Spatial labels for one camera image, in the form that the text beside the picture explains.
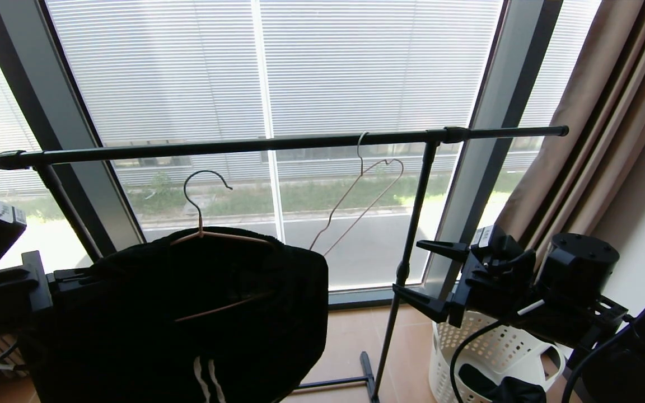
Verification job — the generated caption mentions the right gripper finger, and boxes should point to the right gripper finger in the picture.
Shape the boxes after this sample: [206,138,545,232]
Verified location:
[417,241,471,261]
[392,285,449,324]

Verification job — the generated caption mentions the beige curtain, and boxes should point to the beige curtain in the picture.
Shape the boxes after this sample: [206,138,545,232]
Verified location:
[493,0,645,264]
[0,335,27,367]

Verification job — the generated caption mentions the black clothes rack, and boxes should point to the black clothes rack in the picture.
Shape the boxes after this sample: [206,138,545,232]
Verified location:
[0,126,569,403]

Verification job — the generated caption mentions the pink clothes hanger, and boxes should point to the pink clothes hanger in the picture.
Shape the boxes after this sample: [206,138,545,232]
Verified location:
[169,170,275,324]
[309,133,404,258]

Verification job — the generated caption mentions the black shorts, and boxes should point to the black shorts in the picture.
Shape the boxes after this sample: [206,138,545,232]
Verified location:
[20,226,330,403]

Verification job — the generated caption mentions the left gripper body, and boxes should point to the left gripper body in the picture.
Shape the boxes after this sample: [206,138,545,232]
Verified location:
[0,251,54,331]

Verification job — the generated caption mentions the black garment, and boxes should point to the black garment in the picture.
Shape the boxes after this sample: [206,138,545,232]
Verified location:
[459,364,548,403]

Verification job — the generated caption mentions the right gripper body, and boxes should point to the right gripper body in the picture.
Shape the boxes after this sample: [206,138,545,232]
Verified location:
[447,246,541,328]

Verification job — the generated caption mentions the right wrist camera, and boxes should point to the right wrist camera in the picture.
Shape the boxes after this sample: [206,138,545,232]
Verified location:
[471,224,525,264]

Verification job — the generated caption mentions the white laundry basket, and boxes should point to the white laundry basket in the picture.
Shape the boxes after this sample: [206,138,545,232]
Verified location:
[429,311,567,403]

